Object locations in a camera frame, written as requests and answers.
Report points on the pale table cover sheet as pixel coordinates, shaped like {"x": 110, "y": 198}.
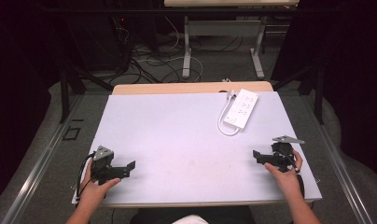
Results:
{"x": 177, "y": 146}

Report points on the person's dark clothing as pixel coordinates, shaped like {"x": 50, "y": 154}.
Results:
{"x": 189, "y": 214}

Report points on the white power strip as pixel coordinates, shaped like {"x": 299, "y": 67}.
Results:
{"x": 242, "y": 109}

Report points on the aluminium floor rail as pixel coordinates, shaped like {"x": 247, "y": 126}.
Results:
{"x": 339, "y": 174}
{"x": 34, "y": 174}

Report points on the dark equipment with red light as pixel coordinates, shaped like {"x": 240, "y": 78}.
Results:
{"x": 119, "y": 40}

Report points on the person's left hand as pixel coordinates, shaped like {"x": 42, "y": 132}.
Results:
{"x": 91, "y": 191}

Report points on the black floor socket frame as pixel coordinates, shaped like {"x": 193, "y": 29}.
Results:
{"x": 71, "y": 133}

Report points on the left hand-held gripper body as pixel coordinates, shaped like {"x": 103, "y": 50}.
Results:
{"x": 102, "y": 169}

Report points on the white desk with metal legs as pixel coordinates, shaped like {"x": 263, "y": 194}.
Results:
{"x": 224, "y": 28}

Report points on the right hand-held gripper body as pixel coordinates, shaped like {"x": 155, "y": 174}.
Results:
{"x": 280, "y": 158}

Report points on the black metal stand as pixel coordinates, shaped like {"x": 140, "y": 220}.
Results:
{"x": 318, "y": 93}
{"x": 64, "y": 93}

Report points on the person's right hand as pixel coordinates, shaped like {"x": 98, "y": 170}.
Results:
{"x": 287, "y": 183}

